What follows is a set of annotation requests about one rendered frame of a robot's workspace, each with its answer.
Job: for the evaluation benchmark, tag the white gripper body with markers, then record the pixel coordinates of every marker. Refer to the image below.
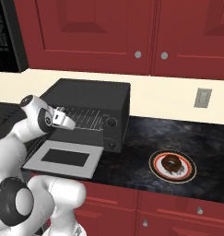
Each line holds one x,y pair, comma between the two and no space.
68,122

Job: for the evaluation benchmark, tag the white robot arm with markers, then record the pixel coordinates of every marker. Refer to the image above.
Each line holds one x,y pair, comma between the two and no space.
12,159

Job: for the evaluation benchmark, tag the black toaster oven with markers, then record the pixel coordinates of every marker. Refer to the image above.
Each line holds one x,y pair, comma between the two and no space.
85,95

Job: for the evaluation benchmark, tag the black toaster oven knob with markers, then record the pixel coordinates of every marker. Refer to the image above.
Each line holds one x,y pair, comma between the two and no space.
112,144
111,122

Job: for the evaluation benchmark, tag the grey toaster oven door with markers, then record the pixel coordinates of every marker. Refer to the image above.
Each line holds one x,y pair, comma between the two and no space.
95,159

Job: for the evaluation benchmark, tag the black microwave oven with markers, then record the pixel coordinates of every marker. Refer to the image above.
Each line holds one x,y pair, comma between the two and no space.
5,33

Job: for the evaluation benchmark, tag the red base cupboard door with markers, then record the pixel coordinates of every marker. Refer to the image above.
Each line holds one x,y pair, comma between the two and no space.
110,222
184,228

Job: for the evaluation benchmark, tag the brown bagel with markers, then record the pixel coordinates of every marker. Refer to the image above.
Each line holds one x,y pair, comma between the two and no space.
171,163

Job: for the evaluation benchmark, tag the black hob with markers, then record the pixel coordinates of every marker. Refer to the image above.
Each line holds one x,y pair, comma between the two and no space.
5,118

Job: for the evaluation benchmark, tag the red drawer front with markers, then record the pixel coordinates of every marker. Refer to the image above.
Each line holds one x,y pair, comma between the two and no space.
171,204
113,195

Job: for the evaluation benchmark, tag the silver cupboard knob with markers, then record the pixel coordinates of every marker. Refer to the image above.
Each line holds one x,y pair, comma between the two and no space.
137,54
145,223
164,55

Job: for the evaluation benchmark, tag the silver drawer knob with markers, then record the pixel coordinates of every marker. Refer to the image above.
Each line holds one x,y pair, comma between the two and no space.
200,210

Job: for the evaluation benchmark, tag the red wall cupboard door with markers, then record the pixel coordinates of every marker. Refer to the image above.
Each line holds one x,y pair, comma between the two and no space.
193,37
85,30

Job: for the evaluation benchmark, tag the grey wall socket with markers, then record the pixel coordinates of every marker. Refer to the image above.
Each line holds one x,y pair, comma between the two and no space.
203,98

